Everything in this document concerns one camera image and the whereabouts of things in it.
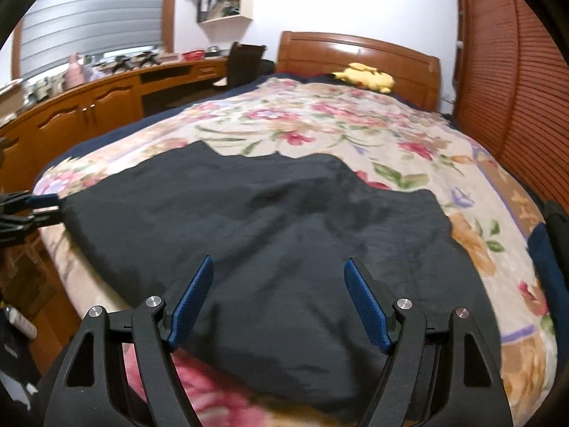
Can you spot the folded black garment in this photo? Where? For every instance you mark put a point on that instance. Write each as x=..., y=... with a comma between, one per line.
x=557, y=224

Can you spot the pink bottle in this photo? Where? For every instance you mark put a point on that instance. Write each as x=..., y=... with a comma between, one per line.
x=74, y=76

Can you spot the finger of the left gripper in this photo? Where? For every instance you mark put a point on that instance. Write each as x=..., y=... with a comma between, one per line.
x=44, y=218
x=42, y=201

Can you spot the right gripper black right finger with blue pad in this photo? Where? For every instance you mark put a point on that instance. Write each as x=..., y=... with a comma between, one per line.
x=372, y=303

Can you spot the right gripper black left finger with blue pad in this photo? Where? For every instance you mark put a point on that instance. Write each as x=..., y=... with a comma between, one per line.
x=185, y=299

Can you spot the red basket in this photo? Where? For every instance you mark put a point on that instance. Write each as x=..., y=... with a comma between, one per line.
x=194, y=55

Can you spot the wooden desk cabinet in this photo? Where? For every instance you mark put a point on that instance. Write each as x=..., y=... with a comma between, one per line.
x=37, y=136

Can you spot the folded navy garment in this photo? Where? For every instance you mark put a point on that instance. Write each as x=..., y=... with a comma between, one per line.
x=552, y=281

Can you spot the yellow plush toy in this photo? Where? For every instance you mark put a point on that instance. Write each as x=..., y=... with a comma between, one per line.
x=366, y=77

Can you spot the floral blanket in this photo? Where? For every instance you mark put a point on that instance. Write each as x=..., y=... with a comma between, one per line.
x=389, y=145

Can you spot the grey window blind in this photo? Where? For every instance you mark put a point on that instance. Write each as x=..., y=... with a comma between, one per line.
x=52, y=30

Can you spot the black jacket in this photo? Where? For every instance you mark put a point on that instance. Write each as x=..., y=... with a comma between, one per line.
x=279, y=230

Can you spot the wooden louvered wardrobe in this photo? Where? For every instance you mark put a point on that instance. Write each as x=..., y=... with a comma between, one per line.
x=513, y=96

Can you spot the dark wooden chair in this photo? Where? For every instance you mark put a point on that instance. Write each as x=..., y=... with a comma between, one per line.
x=245, y=64

